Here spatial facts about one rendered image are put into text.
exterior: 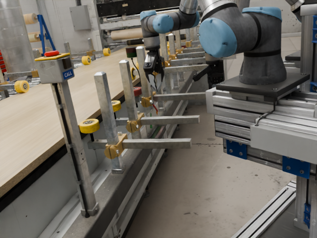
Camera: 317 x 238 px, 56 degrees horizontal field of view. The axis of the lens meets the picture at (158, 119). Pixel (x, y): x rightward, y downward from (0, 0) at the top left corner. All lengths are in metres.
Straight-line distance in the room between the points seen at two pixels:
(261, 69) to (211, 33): 0.21
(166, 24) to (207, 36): 0.38
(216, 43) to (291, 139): 0.34
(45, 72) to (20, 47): 4.54
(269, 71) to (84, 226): 0.76
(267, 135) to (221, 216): 1.25
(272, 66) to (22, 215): 0.93
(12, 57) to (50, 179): 4.32
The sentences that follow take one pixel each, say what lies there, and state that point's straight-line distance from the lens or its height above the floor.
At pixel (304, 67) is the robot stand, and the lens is 1.21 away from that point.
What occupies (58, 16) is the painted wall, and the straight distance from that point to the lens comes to 12.38.
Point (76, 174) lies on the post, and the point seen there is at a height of 0.86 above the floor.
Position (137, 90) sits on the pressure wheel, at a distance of 1.66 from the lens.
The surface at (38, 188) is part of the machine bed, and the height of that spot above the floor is 0.77.
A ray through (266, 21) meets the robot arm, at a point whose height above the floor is 1.23.
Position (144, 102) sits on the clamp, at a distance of 1.61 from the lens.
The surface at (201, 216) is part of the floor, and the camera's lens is 2.09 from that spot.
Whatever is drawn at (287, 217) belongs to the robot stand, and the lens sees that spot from 1.78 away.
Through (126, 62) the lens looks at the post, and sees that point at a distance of 1.34.
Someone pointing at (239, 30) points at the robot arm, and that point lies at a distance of 0.92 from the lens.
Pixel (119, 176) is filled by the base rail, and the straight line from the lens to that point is 1.23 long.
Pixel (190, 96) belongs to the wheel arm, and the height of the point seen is 0.85.
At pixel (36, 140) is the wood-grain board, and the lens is 1.23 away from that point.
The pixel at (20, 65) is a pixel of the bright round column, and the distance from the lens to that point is 5.42.
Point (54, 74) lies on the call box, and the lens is 0.86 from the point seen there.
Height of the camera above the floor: 1.30
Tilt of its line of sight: 20 degrees down
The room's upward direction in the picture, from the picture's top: 8 degrees counter-clockwise
